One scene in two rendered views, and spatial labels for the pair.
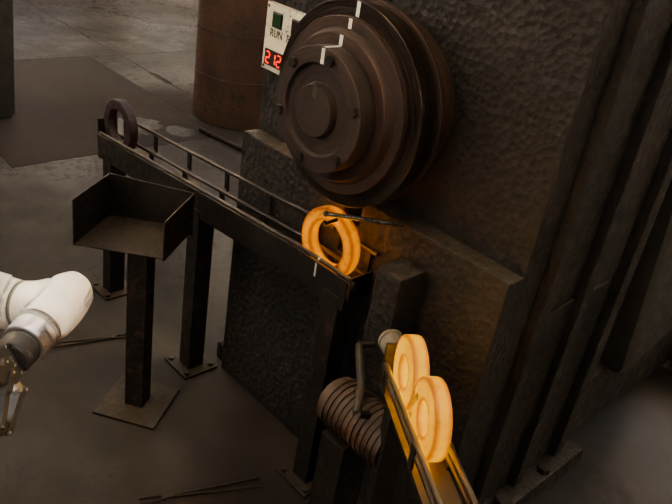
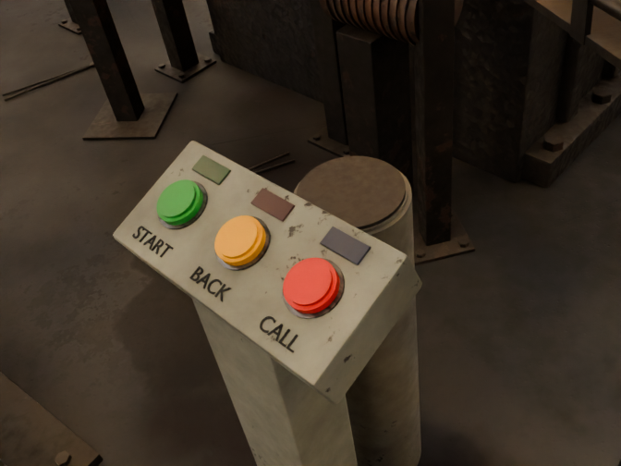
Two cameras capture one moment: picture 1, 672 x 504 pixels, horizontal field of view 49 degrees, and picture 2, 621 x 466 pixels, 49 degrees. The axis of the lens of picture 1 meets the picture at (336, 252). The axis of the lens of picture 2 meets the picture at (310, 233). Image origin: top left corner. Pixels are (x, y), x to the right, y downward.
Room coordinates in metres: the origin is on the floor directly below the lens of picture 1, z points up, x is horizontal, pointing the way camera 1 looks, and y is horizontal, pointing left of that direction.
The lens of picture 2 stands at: (0.29, -0.09, 0.95)
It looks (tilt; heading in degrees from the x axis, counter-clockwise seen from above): 44 degrees down; 8
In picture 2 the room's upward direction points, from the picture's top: 10 degrees counter-clockwise
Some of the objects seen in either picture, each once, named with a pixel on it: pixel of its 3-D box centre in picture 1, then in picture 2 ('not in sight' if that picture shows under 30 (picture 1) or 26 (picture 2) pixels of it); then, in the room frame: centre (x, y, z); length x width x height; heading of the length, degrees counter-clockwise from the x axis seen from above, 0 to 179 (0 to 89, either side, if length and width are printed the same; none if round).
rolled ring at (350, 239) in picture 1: (330, 242); not in sight; (1.66, 0.02, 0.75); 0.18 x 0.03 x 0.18; 48
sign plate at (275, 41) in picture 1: (296, 47); not in sight; (1.97, 0.19, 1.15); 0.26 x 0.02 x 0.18; 47
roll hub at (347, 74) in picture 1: (321, 109); not in sight; (1.59, 0.09, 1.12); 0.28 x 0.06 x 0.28; 47
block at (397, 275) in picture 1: (394, 309); not in sight; (1.51, -0.16, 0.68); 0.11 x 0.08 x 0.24; 137
